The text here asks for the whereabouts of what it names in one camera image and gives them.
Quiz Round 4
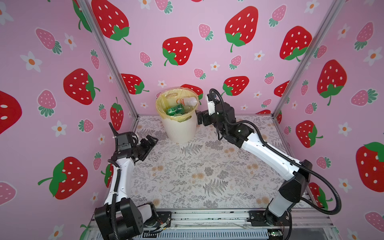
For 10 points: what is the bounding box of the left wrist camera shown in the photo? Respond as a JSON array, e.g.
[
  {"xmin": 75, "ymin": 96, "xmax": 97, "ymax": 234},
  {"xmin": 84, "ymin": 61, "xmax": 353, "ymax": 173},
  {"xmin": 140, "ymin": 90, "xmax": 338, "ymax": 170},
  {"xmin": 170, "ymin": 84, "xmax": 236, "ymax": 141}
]
[{"xmin": 114, "ymin": 131, "xmax": 139, "ymax": 152}]

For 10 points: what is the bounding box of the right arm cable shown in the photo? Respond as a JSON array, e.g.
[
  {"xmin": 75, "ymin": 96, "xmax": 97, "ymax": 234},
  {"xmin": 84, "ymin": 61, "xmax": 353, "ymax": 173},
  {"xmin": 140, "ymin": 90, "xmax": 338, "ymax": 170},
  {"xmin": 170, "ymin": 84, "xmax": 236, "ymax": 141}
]
[{"xmin": 209, "ymin": 88, "xmax": 343, "ymax": 216}]

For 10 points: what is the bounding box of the white plastic waste bin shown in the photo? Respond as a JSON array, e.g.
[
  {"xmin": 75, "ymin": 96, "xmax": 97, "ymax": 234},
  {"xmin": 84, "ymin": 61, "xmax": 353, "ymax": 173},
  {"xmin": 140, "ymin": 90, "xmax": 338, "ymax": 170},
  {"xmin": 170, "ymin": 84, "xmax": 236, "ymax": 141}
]
[{"xmin": 159, "ymin": 108, "xmax": 198, "ymax": 144}]

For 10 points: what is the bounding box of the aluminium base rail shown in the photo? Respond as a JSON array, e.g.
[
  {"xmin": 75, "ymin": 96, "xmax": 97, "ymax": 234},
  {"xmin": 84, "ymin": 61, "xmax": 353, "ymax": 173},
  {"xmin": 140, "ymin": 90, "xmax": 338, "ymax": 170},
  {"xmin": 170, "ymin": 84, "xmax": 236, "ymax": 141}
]
[{"xmin": 80, "ymin": 208, "xmax": 331, "ymax": 240}]

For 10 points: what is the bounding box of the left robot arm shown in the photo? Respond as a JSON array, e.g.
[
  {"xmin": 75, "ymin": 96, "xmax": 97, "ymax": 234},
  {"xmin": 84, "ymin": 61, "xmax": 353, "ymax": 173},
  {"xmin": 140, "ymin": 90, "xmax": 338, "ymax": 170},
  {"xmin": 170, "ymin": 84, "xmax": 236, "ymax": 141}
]
[{"xmin": 94, "ymin": 133, "xmax": 159, "ymax": 240}]

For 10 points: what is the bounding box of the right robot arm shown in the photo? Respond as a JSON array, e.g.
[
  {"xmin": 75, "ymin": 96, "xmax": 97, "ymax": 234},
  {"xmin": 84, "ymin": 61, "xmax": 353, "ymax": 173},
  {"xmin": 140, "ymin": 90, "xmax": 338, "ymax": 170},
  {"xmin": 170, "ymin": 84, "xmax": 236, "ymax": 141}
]
[{"xmin": 197, "ymin": 89, "xmax": 312, "ymax": 226}]

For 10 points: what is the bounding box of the clear bottle red label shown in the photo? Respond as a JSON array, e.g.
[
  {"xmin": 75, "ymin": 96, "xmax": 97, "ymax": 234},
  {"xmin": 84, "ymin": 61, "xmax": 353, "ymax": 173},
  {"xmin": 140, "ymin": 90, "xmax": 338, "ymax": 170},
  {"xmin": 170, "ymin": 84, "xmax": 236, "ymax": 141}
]
[{"xmin": 177, "ymin": 97, "xmax": 199, "ymax": 107}]

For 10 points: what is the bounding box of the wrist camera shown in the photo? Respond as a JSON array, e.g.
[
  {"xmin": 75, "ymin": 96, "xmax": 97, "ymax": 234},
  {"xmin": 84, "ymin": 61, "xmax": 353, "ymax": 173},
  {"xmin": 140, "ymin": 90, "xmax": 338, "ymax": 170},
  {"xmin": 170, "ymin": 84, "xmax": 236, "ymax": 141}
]
[
  {"xmin": 114, "ymin": 131, "xmax": 139, "ymax": 152},
  {"xmin": 207, "ymin": 99, "xmax": 216, "ymax": 116}
]

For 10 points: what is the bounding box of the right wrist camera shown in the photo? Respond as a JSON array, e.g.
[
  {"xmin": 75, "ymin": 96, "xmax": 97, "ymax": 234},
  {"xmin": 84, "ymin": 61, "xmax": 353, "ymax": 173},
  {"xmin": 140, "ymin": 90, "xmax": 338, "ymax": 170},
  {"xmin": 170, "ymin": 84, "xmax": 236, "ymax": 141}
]
[{"xmin": 207, "ymin": 99, "xmax": 216, "ymax": 116}]

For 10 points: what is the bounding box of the yellow bin liner bag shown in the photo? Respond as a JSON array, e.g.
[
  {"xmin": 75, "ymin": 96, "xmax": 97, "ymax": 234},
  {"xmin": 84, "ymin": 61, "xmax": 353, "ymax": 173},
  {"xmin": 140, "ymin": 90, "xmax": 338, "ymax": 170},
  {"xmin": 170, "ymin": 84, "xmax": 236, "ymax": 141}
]
[{"xmin": 156, "ymin": 87, "xmax": 200, "ymax": 123}]

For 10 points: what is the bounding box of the green bottle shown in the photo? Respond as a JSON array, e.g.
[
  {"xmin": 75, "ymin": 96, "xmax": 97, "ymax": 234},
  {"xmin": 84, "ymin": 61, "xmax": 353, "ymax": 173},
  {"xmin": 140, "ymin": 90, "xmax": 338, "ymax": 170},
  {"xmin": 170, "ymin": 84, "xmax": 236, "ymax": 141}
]
[{"xmin": 166, "ymin": 104, "xmax": 186, "ymax": 117}]

